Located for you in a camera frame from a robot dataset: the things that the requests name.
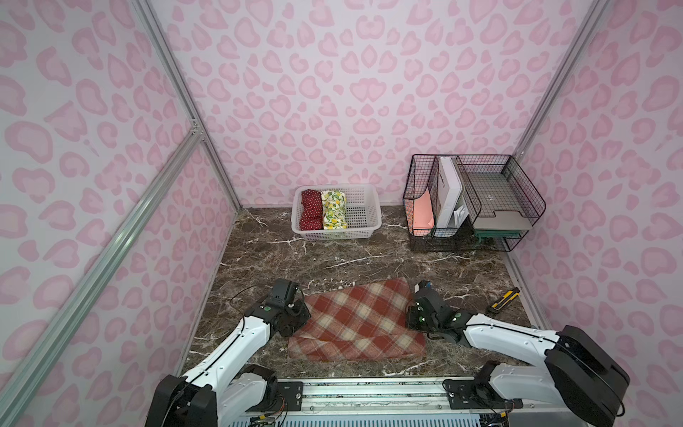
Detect red plaid skirt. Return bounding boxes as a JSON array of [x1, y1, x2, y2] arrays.
[[287, 278, 426, 362]]

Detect red polka dot skirt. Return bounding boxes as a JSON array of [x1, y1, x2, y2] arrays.
[[299, 190, 324, 231]]

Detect lemon print skirt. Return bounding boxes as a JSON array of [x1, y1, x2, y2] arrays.
[[320, 190, 348, 231]]

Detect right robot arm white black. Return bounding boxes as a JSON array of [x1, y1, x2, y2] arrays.
[[407, 280, 631, 426]]

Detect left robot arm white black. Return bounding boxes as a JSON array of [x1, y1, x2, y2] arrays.
[[145, 279, 311, 426]]

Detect yellow black utility knife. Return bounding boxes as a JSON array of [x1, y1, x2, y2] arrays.
[[487, 288, 520, 314]]

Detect green book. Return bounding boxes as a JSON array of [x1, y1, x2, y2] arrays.
[[474, 229, 521, 242]]

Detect pink folder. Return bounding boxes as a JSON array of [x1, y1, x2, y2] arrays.
[[408, 190, 434, 237]]

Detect white envelope papers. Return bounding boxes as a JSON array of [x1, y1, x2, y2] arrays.
[[454, 205, 469, 229]]

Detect white plastic basket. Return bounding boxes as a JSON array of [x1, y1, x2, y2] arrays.
[[291, 184, 382, 241]]

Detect white binder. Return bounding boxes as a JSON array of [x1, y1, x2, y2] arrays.
[[435, 157, 462, 229]]

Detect grey laptop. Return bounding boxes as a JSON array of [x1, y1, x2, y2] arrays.
[[464, 173, 539, 231]]

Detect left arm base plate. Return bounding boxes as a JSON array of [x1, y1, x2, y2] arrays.
[[247, 381, 303, 414]]

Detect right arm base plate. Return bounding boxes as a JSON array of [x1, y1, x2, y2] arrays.
[[442, 379, 524, 412]]

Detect aluminium front rail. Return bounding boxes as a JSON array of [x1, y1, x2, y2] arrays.
[[143, 376, 615, 427]]

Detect black wire desk organizer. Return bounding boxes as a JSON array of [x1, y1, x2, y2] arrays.
[[403, 154, 546, 253]]

